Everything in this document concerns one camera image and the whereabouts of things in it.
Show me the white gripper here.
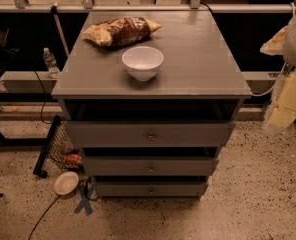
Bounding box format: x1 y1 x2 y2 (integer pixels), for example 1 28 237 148
260 27 296 135

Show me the grey bottom drawer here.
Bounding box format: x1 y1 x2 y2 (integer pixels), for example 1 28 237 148
95 182 208 197

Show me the grey drawer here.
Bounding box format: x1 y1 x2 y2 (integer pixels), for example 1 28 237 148
82 157 218 176
65 121 235 148
95 182 208 197

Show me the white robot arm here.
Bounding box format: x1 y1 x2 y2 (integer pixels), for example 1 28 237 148
260 12 296 135

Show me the grey drawer cabinet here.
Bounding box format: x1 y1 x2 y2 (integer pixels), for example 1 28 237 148
52 11 251 196

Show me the grey middle drawer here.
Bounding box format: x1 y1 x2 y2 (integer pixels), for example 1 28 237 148
82 157 218 176

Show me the grey top drawer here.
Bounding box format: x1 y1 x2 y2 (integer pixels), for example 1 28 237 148
65 121 235 148

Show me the white bowl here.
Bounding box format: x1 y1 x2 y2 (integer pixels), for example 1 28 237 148
122 46 164 81

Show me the brown yellow chip bag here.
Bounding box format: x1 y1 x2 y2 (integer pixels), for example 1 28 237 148
83 17 162 47

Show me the orange can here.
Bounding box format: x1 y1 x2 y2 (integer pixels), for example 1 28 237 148
64 153 82 165

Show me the blue tape cross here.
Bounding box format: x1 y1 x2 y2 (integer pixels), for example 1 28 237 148
74 178 94 216

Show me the clear plastic water bottle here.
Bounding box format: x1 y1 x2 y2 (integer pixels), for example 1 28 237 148
43 47 60 79

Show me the grey low bench beam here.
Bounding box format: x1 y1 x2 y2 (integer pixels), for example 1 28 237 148
0 71 56 94

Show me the white cable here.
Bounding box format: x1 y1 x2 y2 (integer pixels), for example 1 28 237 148
250 62 289 98

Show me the black mesh net frame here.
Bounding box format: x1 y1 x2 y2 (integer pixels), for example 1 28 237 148
33 116 81 178

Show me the black floor cable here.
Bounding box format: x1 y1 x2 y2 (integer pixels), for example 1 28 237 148
27 194 62 240

